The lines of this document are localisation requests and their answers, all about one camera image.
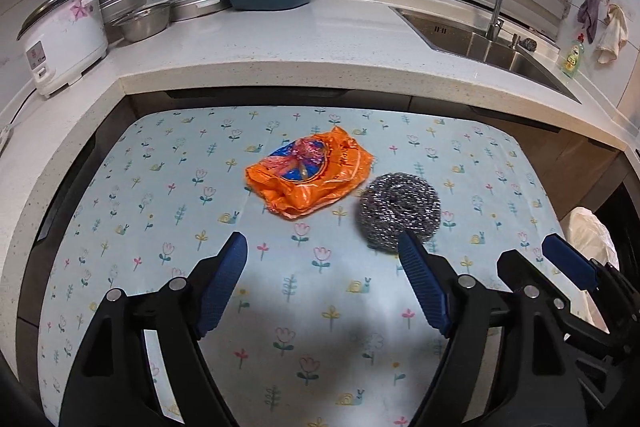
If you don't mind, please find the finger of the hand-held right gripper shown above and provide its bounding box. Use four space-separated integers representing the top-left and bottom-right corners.
496 248 568 310
541 234 601 292

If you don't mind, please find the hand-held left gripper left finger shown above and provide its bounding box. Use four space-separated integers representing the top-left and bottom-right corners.
60 231 249 427

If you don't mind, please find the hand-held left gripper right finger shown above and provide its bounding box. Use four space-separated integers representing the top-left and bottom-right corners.
397 231 585 427

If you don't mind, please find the bin with white bag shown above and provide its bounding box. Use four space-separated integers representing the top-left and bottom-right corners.
562 206 621 330

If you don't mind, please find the steel wool scrubber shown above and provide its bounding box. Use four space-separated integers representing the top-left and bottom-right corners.
355 173 442 253

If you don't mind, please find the orange wrapper with blue print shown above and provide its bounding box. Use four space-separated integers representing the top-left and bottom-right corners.
245 125 376 220

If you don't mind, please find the black oven front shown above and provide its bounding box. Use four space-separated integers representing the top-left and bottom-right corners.
602 187 640 270

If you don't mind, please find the wooden base cabinet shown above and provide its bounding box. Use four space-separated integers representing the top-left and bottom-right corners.
470 107 632 228

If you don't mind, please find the floral tablecloth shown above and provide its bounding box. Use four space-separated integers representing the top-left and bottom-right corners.
37 104 576 427

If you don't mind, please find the green dish soap bottle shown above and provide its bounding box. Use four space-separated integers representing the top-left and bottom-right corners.
561 33 587 80

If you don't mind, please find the beige hanging cloth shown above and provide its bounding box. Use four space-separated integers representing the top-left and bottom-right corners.
595 3 629 65

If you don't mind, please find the steel sink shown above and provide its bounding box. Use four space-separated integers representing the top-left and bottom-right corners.
389 5 581 102

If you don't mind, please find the grey hanging cloth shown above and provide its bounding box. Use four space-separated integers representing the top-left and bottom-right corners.
577 0 601 45

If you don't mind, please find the steel bowl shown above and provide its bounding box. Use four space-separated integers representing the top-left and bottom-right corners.
111 3 173 42

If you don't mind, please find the flat steel pan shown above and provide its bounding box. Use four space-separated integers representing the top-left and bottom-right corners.
170 0 231 22

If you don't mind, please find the white rice cooker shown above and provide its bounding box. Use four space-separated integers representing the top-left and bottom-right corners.
16 0 110 99

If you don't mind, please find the rice cooker power cable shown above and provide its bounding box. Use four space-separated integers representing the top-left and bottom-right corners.
6 88 39 128

